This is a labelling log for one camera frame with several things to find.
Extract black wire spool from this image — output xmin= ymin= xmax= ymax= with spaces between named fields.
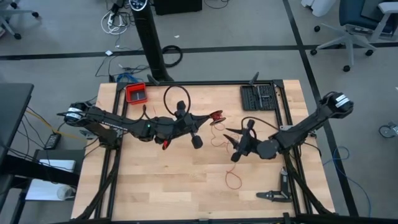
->
xmin=208 ymin=110 xmax=227 ymax=126

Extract thin red wire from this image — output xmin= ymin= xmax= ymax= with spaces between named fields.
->
xmin=208 ymin=110 xmax=243 ymax=191

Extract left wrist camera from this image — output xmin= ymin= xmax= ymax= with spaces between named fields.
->
xmin=174 ymin=116 xmax=190 ymax=133

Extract black left wrist camera cable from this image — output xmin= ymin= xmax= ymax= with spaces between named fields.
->
xmin=162 ymin=84 xmax=192 ymax=118

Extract black power adapter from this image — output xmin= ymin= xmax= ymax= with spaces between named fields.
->
xmin=44 ymin=132 xmax=62 ymax=151

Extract blue network cable bundle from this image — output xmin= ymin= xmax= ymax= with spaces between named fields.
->
xmin=116 ymin=72 xmax=141 ymax=84

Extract long blue floor cable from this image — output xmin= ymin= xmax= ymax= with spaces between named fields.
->
xmin=322 ymin=145 xmax=373 ymax=218

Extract black coiled floor cable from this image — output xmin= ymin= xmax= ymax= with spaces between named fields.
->
xmin=161 ymin=44 xmax=184 ymax=68

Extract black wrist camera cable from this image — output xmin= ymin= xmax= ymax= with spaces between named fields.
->
xmin=162 ymin=84 xmax=192 ymax=118
xmin=241 ymin=116 xmax=280 ymax=131

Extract grey office chair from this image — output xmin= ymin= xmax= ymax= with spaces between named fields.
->
xmin=0 ymin=0 xmax=40 ymax=40

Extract red plastic bin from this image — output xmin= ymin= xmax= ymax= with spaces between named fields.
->
xmin=125 ymin=82 xmax=149 ymax=106

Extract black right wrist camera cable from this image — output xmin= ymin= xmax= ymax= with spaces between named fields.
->
xmin=241 ymin=116 xmax=280 ymax=131

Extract white box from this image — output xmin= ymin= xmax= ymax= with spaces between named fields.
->
xmin=24 ymin=159 xmax=77 ymax=202

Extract black aluminium table frame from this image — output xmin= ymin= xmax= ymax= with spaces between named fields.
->
xmin=70 ymin=71 xmax=337 ymax=224

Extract white power strip with cables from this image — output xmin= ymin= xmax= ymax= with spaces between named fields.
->
xmin=100 ymin=8 xmax=131 ymax=36

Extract blue and white office chair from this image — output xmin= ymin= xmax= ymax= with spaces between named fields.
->
xmin=310 ymin=0 xmax=398 ymax=73

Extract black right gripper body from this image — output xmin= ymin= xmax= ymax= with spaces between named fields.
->
xmin=230 ymin=119 xmax=261 ymax=163

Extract black clamp tool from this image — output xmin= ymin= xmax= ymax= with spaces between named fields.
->
xmin=255 ymin=167 xmax=294 ymax=203

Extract black desk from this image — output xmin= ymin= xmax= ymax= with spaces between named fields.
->
xmin=0 ymin=82 xmax=35 ymax=162

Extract black screwdriver bit case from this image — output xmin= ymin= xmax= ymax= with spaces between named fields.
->
xmin=239 ymin=83 xmax=279 ymax=112

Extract black cabinet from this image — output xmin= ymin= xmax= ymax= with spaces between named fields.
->
xmin=153 ymin=0 xmax=203 ymax=16

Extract white plastic object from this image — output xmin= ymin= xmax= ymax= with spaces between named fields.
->
xmin=300 ymin=0 xmax=337 ymax=18

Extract clear plastic cup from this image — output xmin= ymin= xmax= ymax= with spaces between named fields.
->
xmin=56 ymin=185 xmax=76 ymax=201

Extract black side table frame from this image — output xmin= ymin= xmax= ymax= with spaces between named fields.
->
xmin=0 ymin=149 xmax=86 ymax=224

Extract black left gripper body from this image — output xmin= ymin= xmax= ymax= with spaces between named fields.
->
xmin=173 ymin=100 xmax=205 ymax=149

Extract yellow cable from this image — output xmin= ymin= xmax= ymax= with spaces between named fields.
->
xmin=25 ymin=108 xmax=86 ymax=141

